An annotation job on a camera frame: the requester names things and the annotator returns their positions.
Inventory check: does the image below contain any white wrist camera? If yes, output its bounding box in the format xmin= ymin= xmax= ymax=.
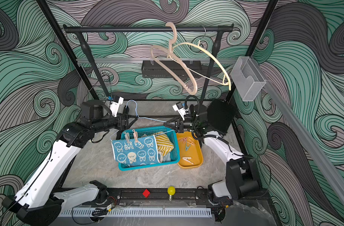
xmin=107 ymin=95 xmax=124 ymax=117
xmin=172 ymin=102 xmax=188 ymax=121

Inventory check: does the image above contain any yellow striped towel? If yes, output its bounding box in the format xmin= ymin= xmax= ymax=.
xmin=155 ymin=132 xmax=174 ymax=157

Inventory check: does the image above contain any red diamond marker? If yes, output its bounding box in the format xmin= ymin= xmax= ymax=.
xmin=142 ymin=189 xmax=151 ymax=198

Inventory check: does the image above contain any black clothes rack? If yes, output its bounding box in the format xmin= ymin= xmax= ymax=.
xmin=63 ymin=24 xmax=235 ymax=150

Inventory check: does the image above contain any cream plastic hanger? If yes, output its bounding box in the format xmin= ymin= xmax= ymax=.
xmin=171 ymin=29 xmax=232 ymax=91

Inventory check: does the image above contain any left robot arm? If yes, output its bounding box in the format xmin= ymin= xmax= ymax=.
xmin=2 ymin=96 xmax=130 ymax=226

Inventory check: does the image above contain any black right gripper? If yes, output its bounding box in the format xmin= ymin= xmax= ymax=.
xmin=165 ymin=116 xmax=200 ymax=135

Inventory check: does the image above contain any blue rabbit print towel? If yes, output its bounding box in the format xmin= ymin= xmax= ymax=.
xmin=111 ymin=135 xmax=162 ymax=167

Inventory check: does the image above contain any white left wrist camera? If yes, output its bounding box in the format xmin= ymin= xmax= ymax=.
xmin=107 ymin=95 xmax=124 ymax=117

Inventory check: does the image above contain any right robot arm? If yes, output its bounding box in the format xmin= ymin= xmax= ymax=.
xmin=164 ymin=95 xmax=261 ymax=204

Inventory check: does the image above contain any grey clothespin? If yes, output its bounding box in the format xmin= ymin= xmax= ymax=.
xmin=124 ymin=131 xmax=130 ymax=144

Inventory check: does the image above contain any white clothespin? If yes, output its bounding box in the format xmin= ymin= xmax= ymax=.
xmin=182 ymin=156 xmax=194 ymax=165

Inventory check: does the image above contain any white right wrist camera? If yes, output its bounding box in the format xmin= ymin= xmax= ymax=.
xmin=172 ymin=102 xmax=188 ymax=121

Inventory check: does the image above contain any white slotted cable duct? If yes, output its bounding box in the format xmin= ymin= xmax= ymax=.
xmin=59 ymin=207 xmax=212 ymax=218

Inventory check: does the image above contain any orange plastic tray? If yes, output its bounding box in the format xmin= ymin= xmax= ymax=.
xmin=177 ymin=131 xmax=204 ymax=169

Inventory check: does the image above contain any mint green clothespin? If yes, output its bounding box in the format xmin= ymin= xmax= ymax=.
xmin=185 ymin=142 xmax=191 ymax=151

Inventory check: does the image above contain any teal plastic basket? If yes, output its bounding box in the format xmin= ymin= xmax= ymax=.
xmin=117 ymin=126 xmax=180 ymax=171

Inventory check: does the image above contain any yellow ball knob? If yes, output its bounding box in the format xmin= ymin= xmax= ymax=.
xmin=167 ymin=186 xmax=176 ymax=201

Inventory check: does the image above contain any pink clothespin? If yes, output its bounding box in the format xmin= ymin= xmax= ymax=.
xmin=132 ymin=130 xmax=139 ymax=143

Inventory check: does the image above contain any orange clothespin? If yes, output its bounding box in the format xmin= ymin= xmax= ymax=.
xmin=181 ymin=137 xmax=195 ymax=145

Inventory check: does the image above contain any light blue wire hanger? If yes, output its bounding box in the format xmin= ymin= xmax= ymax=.
xmin=124 ymin=100 xmax=172 ymax=129

